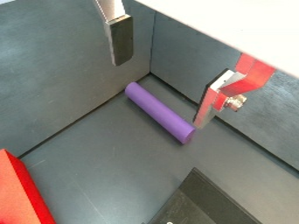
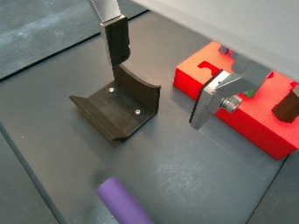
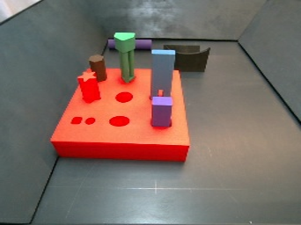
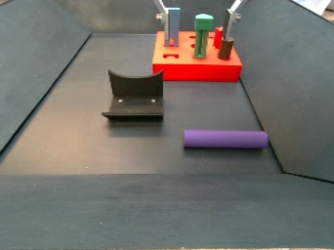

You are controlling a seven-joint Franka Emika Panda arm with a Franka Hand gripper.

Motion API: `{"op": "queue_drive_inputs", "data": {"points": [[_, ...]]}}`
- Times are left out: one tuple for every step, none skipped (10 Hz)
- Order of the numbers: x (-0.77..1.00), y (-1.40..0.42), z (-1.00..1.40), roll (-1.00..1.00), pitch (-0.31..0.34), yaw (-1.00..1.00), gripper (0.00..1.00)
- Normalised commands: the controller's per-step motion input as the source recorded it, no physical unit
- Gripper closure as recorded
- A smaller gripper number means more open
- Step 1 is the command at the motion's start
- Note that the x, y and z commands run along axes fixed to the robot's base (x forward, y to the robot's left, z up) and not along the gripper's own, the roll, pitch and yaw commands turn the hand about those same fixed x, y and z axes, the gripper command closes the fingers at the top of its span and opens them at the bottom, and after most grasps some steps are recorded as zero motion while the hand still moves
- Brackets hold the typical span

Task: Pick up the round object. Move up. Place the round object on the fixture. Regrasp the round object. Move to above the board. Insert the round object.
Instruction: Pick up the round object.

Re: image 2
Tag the brown hexagonal peg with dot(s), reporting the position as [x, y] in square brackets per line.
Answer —
[286, 110]

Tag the purple cylinder peg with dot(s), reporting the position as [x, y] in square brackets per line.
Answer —
[121, 204]

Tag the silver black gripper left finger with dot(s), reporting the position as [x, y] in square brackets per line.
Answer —
[113, 26]

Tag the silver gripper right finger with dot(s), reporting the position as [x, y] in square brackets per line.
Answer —
[219, 93]

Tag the green triangular peg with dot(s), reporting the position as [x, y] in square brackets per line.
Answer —
[250, 93]

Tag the black curved holder stand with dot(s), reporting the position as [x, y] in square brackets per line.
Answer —
[121, 106]

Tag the red foam peg board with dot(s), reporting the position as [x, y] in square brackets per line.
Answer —
[252, 120]

